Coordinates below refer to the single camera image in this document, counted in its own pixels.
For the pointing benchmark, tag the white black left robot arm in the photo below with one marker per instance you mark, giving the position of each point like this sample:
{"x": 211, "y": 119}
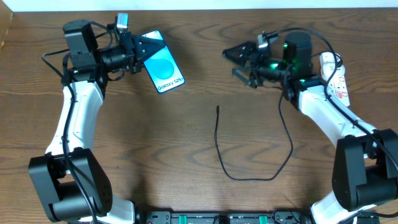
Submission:
{"x": 71, "y": 184}

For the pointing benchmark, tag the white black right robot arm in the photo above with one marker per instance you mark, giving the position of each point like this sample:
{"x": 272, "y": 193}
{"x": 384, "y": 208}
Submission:
{"x": 365, "y": 166}

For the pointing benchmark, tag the white power strip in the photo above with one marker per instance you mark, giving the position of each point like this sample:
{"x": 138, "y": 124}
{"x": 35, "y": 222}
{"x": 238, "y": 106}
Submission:
{"x": 338, "y": 83}

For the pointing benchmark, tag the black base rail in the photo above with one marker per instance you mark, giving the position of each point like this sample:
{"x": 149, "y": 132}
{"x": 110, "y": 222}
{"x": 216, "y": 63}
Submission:
{"x": 217, "y": 217}

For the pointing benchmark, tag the blue Galaxy smartphone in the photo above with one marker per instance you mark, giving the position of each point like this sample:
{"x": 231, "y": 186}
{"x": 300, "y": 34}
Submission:
{"x": 162, "y": 67}

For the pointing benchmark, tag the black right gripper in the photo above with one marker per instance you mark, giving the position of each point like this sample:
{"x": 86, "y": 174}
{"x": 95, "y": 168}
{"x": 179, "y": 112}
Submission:
{"x": 253, "y": 66}

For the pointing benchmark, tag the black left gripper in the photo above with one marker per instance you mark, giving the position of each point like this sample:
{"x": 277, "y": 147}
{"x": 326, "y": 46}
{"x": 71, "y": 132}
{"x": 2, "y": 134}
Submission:
{"x": 134, "y": 54}

